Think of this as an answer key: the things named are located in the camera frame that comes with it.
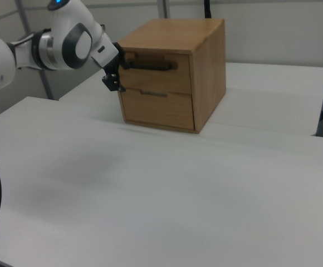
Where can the grey metal frame post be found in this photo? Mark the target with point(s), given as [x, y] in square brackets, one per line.
[163, 8]

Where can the wooden drawer cabinet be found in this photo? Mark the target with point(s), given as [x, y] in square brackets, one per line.
[206, 72]

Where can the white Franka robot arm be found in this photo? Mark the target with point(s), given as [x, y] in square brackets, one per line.
[66, 30]

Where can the black vertical pole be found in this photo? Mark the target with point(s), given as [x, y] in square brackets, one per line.
[208, 8]

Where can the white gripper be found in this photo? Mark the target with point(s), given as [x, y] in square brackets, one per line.
[105, 51]

